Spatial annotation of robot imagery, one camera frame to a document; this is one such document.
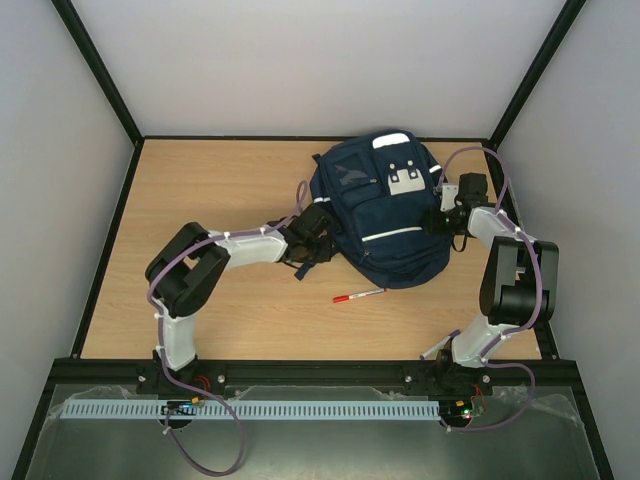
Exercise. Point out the black aluminium frame rail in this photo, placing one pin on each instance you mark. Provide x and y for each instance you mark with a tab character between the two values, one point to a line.
224	377

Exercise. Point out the red capped white pen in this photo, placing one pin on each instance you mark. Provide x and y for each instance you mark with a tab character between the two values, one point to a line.
344	298

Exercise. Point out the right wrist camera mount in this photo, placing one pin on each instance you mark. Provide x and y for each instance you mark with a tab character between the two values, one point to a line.
448	193

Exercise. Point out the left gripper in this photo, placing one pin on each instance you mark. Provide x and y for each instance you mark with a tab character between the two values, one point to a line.
325	253

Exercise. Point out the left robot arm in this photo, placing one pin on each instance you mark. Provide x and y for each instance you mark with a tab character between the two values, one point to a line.
183	275

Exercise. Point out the navy blue backpack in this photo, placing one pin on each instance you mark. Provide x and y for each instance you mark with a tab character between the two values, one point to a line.
378	188

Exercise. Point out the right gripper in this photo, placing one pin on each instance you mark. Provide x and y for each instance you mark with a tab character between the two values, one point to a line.
433	221

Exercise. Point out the purple capped white pen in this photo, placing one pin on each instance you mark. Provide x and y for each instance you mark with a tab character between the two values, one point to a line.
434	349

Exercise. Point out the grey slotted cable duct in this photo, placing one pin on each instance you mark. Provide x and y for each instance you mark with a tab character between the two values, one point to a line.
252	410

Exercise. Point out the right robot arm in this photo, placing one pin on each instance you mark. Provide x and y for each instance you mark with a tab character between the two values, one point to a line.
519	284

